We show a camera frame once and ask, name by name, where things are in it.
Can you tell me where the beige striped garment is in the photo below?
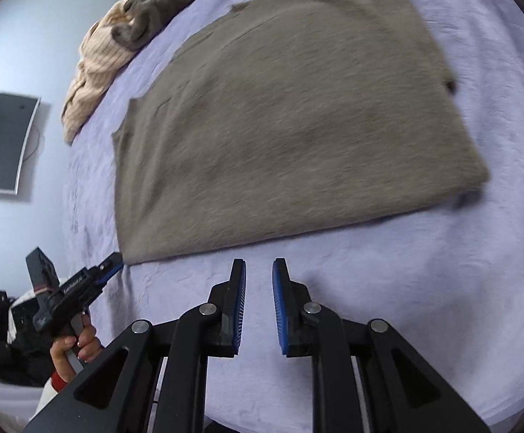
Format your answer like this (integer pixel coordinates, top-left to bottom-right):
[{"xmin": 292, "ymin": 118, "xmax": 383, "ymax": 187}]
[{"xmin": 60, "ymin": 0, "xmax": 135, "ymax": 145}]

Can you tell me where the lavender embossed bed blanket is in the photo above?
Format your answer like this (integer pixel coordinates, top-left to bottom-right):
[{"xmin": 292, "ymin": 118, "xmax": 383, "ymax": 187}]
[{"xmin": 64, "ymin": 0, "xmax": 524, "ymax": 432}]

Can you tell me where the taupe knit sweater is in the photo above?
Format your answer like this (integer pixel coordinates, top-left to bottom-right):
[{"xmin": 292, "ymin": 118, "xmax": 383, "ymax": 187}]
[{"xmin": 113, "ymin": 0, "xmax": 489, "ymax": 265}]

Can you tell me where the dark brown crumpled garment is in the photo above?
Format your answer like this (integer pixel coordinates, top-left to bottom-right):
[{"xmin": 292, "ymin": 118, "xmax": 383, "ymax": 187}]
[{"xmin": 111, "ymin": 0, "xmax": 195, "ymax": 52}]

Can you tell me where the wall mounted dark screen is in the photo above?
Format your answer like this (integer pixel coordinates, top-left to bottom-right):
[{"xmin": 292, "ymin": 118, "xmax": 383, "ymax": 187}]
[{"xmin": 0, "ymin": 92, "xmax": 41, "ymax": 194}]

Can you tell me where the person's left hand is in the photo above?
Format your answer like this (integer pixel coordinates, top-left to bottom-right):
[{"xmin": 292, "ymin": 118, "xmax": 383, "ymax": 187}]
[{"xmin": 50, "ymin": 314, "xmax": 104, "ymax": 383}]

